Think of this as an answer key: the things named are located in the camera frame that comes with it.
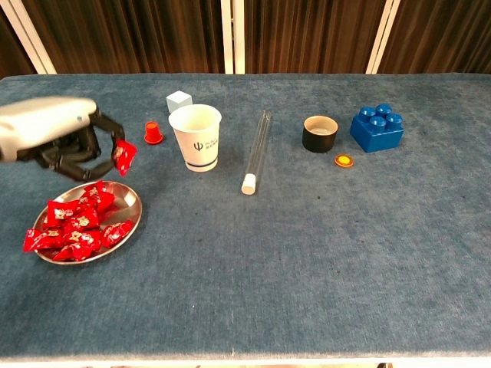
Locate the glass test tube white stopper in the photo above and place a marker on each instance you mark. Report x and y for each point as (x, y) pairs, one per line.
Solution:
(248, 184)

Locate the blue building brick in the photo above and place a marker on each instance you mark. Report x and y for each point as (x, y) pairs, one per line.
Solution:
(374, 138)

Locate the blue felt table cloth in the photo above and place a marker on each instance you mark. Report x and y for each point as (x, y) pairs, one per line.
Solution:
(307, 249)

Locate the white paper cup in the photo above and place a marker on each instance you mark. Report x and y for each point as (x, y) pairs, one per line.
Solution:
(197, 147)

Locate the red candy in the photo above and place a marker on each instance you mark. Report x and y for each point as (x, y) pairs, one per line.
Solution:
(73, 252)
(61, 211)
(124, 155)
(82, 237)
(40, 239)
(97, 195)
(117, 232)
(84, 220)

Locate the white frame post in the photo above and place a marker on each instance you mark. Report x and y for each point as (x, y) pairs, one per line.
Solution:
(227, 38)
(40, 57)
(239, 38)
(383, 38)

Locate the round metal plate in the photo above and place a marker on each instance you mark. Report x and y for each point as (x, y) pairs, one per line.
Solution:
(122, 203)

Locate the black round container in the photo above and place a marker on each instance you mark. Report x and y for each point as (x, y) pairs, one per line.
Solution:
(318, 143)

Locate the small red plastic cap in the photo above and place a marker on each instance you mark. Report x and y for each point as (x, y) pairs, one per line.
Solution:
(153, 134)

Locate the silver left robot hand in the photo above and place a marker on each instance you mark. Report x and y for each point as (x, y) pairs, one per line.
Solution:
(42, 119)

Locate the dark brown pleated curtain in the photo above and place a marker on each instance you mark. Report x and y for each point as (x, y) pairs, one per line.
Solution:
(134, 34)
(307, 34)
(441, 34)
(11, 53)

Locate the light blue cube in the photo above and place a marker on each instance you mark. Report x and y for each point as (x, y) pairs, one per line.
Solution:
(178, 100)

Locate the orange round button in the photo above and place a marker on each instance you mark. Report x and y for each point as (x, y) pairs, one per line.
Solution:
(343, 161)

